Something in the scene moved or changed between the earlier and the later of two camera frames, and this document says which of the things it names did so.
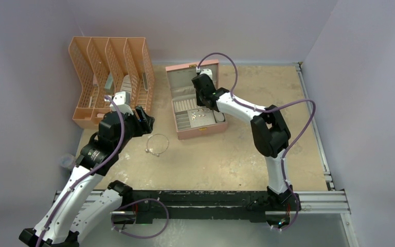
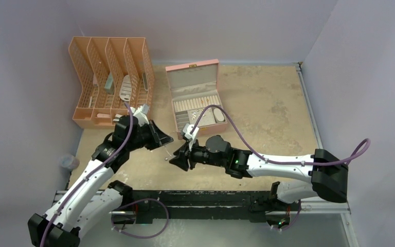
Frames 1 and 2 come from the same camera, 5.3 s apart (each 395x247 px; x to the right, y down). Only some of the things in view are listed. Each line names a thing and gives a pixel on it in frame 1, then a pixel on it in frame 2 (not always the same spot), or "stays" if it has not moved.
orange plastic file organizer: (105, 66) stays
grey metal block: (109, 87) stays
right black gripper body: (199, 99) → (187, 155)
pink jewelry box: (191, 119) stays
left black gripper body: (138, 128) → (148, 138)
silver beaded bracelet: (157, 155) → (167, 152)
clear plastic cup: (66, 161) stays
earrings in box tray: (201, 115) stays
